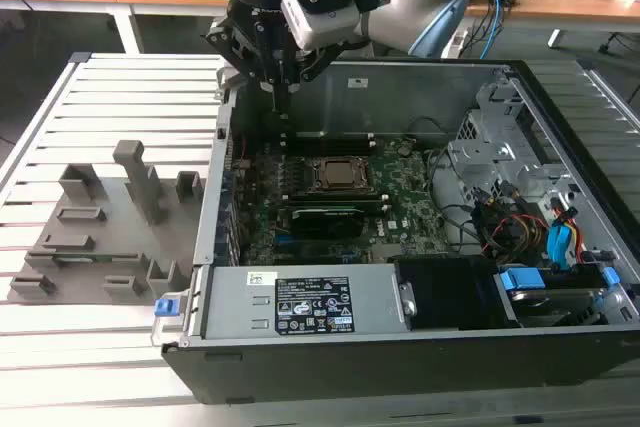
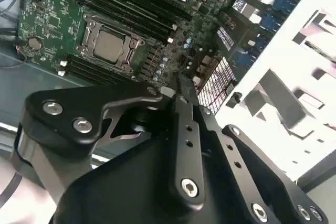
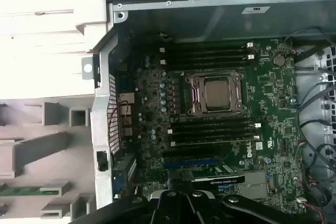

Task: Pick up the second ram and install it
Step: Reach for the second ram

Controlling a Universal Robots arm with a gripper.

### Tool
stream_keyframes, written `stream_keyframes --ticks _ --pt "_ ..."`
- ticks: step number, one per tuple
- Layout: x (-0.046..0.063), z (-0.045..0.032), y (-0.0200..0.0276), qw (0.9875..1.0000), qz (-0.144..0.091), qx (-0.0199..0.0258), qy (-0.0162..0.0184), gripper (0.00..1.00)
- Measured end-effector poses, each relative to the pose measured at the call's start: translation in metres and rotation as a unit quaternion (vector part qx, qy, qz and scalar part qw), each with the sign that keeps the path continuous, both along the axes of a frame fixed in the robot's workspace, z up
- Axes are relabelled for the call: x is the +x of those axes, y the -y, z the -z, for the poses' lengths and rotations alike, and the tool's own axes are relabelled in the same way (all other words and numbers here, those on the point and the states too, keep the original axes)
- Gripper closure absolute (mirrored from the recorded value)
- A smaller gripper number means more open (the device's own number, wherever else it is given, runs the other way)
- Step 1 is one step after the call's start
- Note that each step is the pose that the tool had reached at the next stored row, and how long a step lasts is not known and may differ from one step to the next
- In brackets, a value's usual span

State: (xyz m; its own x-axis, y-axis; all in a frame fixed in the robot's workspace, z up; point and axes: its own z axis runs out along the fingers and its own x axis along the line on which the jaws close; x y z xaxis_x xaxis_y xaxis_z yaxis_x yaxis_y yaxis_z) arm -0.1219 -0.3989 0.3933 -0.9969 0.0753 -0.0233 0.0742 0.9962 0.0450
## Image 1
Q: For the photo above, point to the white power strip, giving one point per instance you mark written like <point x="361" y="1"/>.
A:
<point x="456" y="43"/>

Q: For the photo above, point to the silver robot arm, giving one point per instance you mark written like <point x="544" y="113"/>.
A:
<point x="400" y="17"/>

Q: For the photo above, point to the black open PC case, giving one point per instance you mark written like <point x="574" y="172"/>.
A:
<point x="350" y="372"/>

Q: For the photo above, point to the grey parts rack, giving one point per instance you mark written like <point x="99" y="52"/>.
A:
<point x="100" y="247"/>

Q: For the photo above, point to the blue case latch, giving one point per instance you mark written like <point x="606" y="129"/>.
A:
<point x="166" y="308"/>

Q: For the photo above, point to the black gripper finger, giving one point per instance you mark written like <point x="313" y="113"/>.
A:
<point x="320" y="59"/>
<point x="220" y="39"/>

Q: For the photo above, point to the wooden desk with clutter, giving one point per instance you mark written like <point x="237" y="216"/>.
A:
<point x="550" y="7"/>

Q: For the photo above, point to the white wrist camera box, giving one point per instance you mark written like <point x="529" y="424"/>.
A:
<point x="320" y="22"/>

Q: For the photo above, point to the black graphics card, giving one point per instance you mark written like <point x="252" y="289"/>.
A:
<point x="327" y="222"/>

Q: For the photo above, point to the grey power supply unit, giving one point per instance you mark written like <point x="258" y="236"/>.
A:
<point x="235" y="302"/>

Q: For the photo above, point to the silver drive cage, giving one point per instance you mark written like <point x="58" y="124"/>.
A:
<point x="492" y="157"/>

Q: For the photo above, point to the CPU in socket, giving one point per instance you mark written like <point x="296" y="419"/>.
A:
<point x="345" y="173"/>

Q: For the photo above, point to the installed black RAM stick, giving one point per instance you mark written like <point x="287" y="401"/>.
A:
<point x="332" y="136"/>

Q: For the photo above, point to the hard disk in blue carrier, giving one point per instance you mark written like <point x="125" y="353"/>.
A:
<point x="520" y="281"/>

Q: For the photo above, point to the green motherboard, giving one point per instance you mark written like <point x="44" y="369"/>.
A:
<point x="405" y="212"/>

